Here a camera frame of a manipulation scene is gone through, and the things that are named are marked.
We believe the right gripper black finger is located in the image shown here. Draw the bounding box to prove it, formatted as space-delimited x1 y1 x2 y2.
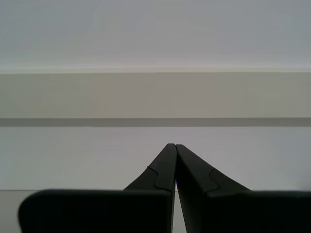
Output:
18 143 177 233
175 144 311 233

